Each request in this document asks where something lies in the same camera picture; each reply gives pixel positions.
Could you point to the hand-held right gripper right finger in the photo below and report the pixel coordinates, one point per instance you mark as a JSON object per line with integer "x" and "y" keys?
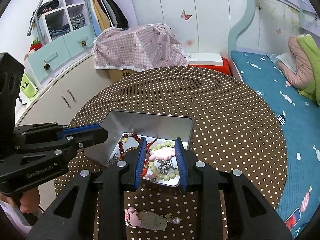
{"x": 181, "y": 165}

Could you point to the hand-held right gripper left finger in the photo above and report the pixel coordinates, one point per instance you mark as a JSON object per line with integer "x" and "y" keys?
{"x": 140, "y": 162}

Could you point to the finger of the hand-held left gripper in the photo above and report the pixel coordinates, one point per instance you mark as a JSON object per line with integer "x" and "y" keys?
{"x": 82, "y": 128}
{"x": 92, "y": 136}

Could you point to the pink pig charm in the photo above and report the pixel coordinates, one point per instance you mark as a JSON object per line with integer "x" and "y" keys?
{"x": 160, "y": 155}
{"x": 131, "y": 215}
{"x": 151, "y": 176}

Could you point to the silver metal tin box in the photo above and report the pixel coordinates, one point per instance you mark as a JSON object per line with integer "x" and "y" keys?
{"x": 150, "y": 125}

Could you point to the person's left hand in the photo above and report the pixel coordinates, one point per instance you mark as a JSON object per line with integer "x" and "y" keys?
{"x": 26, "y": 205}

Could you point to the green paper bag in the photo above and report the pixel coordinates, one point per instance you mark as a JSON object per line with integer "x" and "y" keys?
{"x": 27, "y": 87}

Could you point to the white low cabinet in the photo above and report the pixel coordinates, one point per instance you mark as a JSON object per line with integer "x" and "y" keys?
{"x": 50, "y": 95}

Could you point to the pine cone knob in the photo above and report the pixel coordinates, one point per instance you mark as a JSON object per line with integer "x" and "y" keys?
{"x": 84, "y": 43}
{"x": 47, "y": 66}

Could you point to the wide teal drawer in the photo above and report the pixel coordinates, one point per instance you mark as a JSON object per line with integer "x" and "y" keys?
{"x": 42, "y": 60}

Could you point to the white pearl charm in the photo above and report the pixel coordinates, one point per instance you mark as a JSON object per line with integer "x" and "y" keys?
{"x": 176, "y": 221}

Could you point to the red plush toy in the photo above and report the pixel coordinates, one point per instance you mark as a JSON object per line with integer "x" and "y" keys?
{"x": 35, "y": 45}

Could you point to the grey-green jade pendant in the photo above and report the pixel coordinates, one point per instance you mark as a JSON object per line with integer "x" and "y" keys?
{"x": 152, "y": 221}

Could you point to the brown polka-dot tablecloth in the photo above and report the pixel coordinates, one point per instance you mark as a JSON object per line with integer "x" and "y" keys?
{"x": 225, "y": 117}

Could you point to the cardboard box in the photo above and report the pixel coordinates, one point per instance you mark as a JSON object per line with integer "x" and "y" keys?
{"x": 120, "y": 74}

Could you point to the folded dark jeans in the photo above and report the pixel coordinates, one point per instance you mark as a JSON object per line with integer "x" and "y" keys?
{"x": 58, "y": 31}

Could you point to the narrow teal drawer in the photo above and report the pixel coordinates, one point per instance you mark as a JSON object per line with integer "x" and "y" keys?
{"x": 77, "y": 36}

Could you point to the pink checked cloth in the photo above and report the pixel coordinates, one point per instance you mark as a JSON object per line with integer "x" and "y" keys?
{"x": 140, "y": 47}

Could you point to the dark clothes pile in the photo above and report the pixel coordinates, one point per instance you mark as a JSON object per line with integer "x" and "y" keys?
{"x": 47, "y": 7}

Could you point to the folded light jeans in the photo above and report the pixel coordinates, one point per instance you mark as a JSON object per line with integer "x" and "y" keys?
{"x": 78, "y": 21}

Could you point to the red stool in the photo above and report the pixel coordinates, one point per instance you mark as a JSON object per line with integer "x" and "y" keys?
{"x": 225, "y": 67}

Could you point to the light blue hanging garment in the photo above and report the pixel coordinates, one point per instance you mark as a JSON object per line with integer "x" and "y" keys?
{"x": 93, "y": 20}

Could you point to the teal bed sheet mattress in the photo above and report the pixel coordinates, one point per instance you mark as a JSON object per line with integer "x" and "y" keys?
{"x": 262, "y": 92}

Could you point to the white flat box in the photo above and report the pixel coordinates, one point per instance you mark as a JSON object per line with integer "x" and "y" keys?
{"x": 205, "y": 58}

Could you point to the tan hanging garment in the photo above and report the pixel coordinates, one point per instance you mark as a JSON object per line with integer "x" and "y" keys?
{"x": 102, "y": 15}

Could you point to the grey hanging garment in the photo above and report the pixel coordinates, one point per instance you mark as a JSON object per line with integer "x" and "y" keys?
{"x": 111, "y": 12}

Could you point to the black hanging garment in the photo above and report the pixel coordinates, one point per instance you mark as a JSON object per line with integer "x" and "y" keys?
{"x": 120, "y": 12}

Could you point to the faded pink butterfly sticker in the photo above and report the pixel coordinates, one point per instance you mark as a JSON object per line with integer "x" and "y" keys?
{"x": 190, "y": 42}

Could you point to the white wardrobe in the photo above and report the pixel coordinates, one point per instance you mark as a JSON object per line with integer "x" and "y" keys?
{"x": 162, "y": 5}

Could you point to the open white book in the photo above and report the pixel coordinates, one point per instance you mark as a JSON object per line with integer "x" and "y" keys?
{"x": 285, "y": 60}

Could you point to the pink quilt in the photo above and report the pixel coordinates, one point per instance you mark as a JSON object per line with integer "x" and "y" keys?
{"x": 297, "y": 55}

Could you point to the small butterfly sticker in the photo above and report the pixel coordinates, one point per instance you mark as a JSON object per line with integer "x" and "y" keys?
{"x": 278, "y": 31}

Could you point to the green quilt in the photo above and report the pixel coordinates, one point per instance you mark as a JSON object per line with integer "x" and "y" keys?
{"x": 312, "y": 62}

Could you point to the curved metal rail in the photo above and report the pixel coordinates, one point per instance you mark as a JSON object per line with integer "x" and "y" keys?
{"x": 40, "y": 7}

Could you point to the teal loft bed frame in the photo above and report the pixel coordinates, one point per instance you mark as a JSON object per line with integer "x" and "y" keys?
{"x": 246, "y": 17}

